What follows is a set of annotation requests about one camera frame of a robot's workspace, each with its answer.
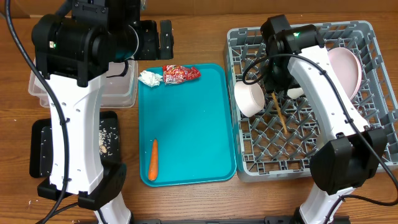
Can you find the pink bowl with food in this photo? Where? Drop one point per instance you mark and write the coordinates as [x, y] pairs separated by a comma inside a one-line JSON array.
[[249, 98]]

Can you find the white tissue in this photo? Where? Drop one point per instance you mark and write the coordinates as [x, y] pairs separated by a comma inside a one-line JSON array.
[[150, 79]]

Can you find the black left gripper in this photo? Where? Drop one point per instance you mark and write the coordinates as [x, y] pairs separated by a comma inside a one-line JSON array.
[[149, 32]]

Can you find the teal plastic tray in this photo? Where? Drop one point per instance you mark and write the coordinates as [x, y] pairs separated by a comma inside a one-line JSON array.
[[192, 123]]

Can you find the white bowl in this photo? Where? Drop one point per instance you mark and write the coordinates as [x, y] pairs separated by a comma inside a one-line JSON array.
[[295, 93]]

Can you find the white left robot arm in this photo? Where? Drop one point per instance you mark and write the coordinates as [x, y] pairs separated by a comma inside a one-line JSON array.
[[73, 49]]

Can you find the clear plastic bin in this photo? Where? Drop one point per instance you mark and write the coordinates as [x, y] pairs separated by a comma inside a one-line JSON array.
[[119, 92]]

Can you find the black tray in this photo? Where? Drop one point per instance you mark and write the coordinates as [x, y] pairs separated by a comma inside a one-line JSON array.
[[41, 152]]

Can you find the large white plate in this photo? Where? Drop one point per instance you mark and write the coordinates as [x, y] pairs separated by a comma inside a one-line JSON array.
[[347, 68]]

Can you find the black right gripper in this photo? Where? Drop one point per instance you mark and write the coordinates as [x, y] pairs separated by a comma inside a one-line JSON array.
[[277, 83]]

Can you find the grey dishwasher rack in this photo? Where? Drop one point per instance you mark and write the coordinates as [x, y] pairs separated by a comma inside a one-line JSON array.
[[264, 152]]

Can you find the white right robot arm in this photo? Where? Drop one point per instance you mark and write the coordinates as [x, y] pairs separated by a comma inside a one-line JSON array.
[[352, 150]]

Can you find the rice and peanuts pile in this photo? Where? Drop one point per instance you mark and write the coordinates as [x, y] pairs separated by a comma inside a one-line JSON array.
[[108, 141]]

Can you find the red snack wrapper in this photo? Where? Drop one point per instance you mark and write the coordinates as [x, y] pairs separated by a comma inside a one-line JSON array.
[[176, 74]]

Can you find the orange carrot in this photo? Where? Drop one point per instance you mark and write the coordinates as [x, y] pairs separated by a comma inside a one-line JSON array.
[[154, 162]]

